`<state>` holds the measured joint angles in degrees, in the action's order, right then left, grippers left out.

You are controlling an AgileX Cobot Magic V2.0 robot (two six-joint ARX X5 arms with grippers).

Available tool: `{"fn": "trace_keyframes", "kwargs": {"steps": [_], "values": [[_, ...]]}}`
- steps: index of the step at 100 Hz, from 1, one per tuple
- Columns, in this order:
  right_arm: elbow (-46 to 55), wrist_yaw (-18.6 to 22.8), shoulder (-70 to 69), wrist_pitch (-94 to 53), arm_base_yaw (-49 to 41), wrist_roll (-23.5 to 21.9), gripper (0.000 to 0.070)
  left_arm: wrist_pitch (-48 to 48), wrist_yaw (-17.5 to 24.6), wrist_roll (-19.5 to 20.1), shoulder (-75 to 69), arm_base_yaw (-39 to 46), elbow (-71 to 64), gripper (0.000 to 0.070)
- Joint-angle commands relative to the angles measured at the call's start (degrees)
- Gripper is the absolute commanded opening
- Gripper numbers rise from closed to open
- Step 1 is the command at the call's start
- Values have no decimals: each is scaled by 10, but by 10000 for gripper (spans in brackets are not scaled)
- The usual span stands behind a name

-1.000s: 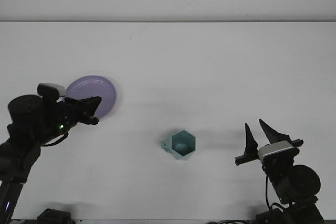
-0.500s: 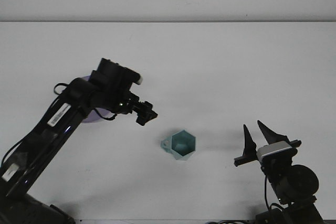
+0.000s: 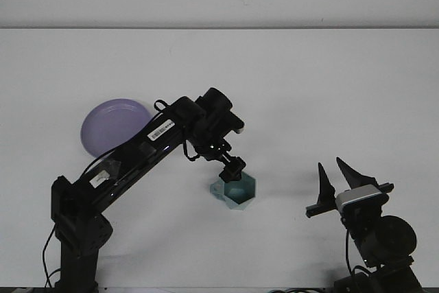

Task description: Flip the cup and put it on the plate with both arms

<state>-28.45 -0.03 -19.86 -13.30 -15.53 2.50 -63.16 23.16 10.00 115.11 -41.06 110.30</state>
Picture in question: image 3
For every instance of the pale blue hexagonal cup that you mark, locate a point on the pale blue hexagonal cup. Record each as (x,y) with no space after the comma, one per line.
(240,195)

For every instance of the pale purple round plate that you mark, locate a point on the pale purple round plate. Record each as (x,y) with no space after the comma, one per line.
(106,125)

